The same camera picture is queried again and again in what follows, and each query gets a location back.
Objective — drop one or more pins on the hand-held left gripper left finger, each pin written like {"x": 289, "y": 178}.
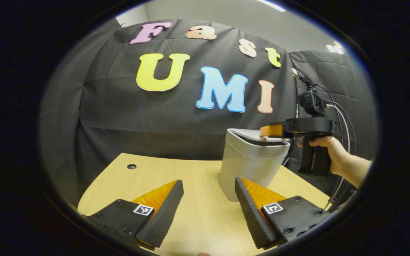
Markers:
{"x": 164, "y": 213}

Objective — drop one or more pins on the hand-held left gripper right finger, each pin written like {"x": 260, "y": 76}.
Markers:
{"x": 253, "y": 217}

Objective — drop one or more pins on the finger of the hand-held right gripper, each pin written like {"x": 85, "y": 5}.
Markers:
{"x": 272, "y": 131}

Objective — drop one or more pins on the white desktop garbage bin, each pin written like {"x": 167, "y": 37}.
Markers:
{"x": 247, "y": 163}

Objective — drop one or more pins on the wooden desktop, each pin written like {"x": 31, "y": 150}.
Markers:
{"x": 198, "y": 185}

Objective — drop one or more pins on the black desktop grommet hole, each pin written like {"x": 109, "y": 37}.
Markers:
{"x": 131, "y": 166}

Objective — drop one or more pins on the small ceiling light panel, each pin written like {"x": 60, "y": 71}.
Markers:
{"x": 335, "y": 47}

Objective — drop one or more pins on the black backdrop cloth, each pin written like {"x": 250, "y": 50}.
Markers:
{"x": 119, "y": 117}

